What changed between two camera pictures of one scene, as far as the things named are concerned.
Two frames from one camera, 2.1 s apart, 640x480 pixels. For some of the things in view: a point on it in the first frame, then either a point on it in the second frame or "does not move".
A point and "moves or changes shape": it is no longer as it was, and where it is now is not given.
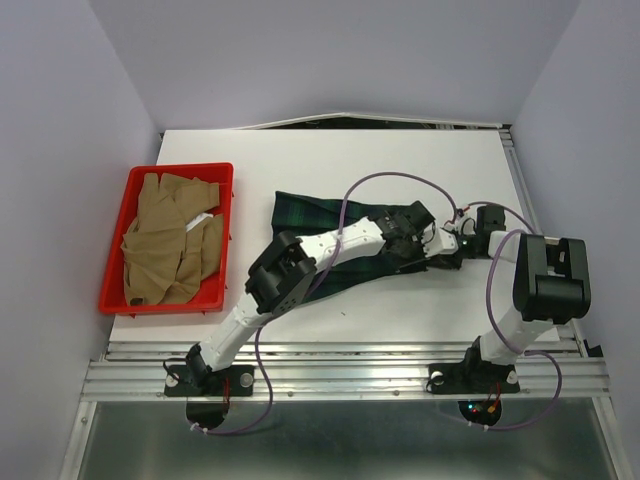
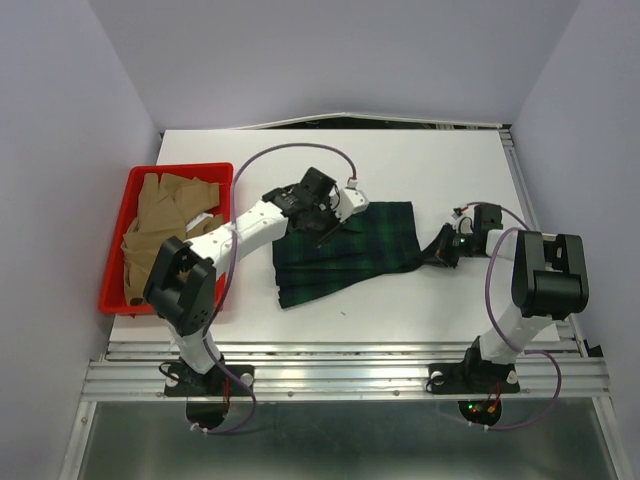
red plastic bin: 208,295 does not move
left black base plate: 232,380 does not move
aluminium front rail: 340,372 does not move
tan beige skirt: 163,260 does not move
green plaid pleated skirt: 302,216 moves or changes shape
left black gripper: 419,256 -> 334,224
